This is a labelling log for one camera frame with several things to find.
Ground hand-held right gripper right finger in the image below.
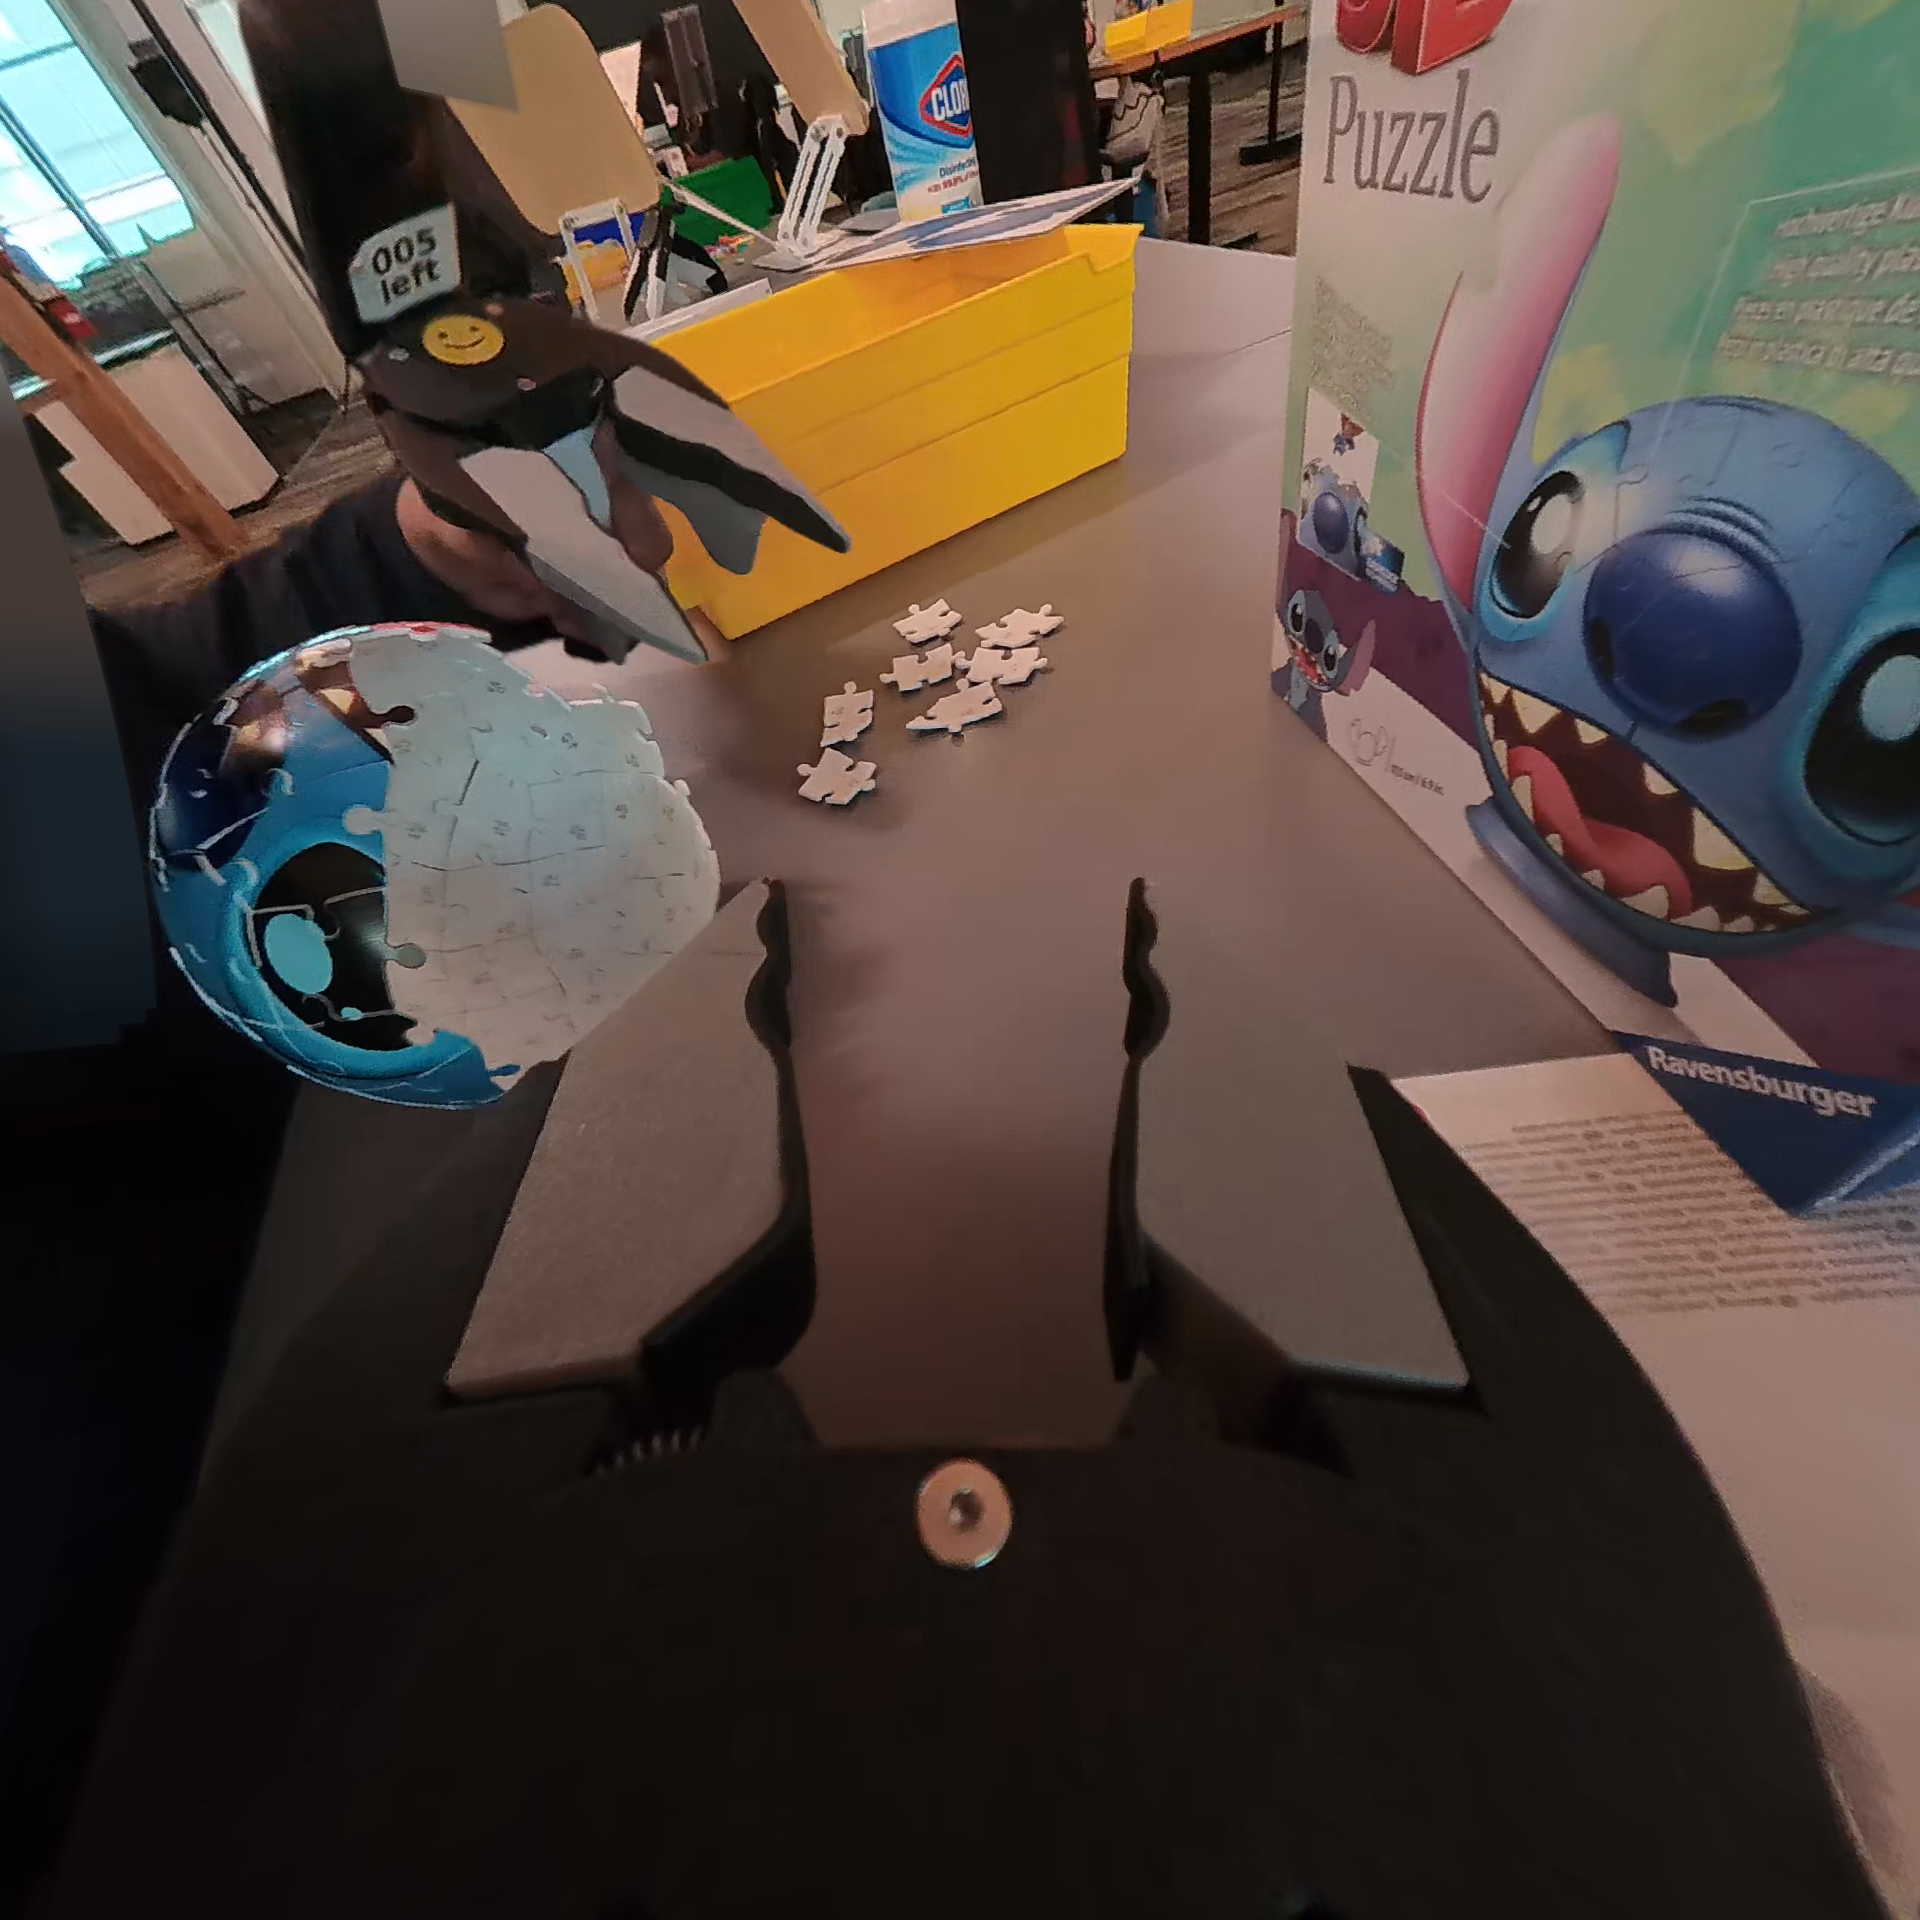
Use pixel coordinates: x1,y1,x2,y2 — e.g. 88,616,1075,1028
1103,877,1472,1395

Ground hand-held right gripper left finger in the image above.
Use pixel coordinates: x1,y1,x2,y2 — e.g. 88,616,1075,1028
442,877,818,1404

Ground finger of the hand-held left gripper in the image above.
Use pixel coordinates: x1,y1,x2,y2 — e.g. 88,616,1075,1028
592,343,856,575
455,427,712,670

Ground white puzzle pieces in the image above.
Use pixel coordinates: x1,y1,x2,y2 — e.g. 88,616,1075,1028
796,597,1067,812

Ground blue white puzzle ball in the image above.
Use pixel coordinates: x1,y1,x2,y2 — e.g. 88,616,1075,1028
146,616,722,1114

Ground person's left forearm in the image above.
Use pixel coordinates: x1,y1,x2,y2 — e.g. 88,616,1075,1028
82,471,512,752

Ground colourful cardboard puzzle box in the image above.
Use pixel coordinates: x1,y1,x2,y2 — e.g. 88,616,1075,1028
1272,0,1920,1080

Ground person's left hand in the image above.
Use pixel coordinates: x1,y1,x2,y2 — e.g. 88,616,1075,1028
393,450,677,666

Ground stacked yellow plastic bins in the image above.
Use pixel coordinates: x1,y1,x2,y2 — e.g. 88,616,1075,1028
648,221,1144,644

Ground green box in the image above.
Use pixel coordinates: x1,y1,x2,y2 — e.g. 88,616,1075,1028
668,157,781,255

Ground white cabinet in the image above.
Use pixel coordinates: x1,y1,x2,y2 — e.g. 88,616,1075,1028
23,348,283,549

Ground tan board white stand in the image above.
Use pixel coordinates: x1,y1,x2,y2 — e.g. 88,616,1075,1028
732,0,876,261
448,4,669,324

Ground blue white booklet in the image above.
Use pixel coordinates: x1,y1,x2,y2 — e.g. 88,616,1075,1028
749,176,1146,275

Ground white blue wipes canister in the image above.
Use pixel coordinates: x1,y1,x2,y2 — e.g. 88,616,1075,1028
861,0,985,226

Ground glass window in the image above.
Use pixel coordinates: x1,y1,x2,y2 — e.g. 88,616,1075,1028
0,0,203,295

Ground white instruction leaflet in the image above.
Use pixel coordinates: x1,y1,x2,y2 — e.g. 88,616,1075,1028
1388,1027,1920,1802

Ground background desk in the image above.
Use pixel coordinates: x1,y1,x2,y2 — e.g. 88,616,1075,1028
1088,0,1309,250

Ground slanted wooden post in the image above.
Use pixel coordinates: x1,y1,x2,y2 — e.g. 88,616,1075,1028
0,269,253,559

